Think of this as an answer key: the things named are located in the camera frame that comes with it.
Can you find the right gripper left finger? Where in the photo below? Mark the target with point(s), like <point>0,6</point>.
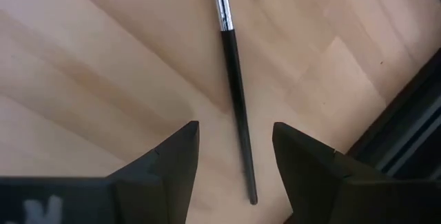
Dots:
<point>162,182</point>

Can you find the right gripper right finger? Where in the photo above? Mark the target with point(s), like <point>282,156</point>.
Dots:
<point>310,175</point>

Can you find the black paintbrush silver ferrule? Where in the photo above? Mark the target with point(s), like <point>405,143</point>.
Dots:
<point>234,79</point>

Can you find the black aluminium table frame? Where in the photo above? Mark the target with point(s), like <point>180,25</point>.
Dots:
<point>396,124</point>

